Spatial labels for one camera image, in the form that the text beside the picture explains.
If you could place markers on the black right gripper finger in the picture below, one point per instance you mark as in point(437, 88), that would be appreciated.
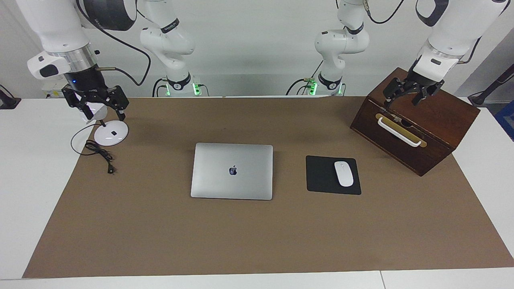
point(119, 114)
point(86, 111)

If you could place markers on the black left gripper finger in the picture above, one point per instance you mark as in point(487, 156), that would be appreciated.
point(419, 99)
point(388, 102)

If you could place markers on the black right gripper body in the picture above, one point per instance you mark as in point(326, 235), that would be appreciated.
point(86, 82)

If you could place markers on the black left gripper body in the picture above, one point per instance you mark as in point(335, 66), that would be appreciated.
point(413, 85)

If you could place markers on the silver apple laptop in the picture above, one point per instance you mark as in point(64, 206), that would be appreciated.
point(225, 184)

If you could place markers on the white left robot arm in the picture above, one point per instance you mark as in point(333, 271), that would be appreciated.
point(457, 28)

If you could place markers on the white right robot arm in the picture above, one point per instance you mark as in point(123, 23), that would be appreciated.
point(60, 28)

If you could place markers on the dark brown wooden box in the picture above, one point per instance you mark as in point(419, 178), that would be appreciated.
point(437, 116)

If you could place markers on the black stand with pole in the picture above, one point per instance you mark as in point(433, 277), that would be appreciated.
point(488, 93)

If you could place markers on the black stand foot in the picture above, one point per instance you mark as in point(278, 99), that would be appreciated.
point(9, 102)

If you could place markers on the white computer mouse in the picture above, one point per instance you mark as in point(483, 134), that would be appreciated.
point(344, 174)

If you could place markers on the blue crate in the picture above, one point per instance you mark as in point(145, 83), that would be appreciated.
point(506, 120)

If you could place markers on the black mouse pad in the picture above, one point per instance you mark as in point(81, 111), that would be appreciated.
point(321, 176)

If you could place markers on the brown table mat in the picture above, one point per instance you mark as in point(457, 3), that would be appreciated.
point(241, 241)

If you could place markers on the white wall power outlet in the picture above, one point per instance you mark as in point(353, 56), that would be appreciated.
point(50, 85)

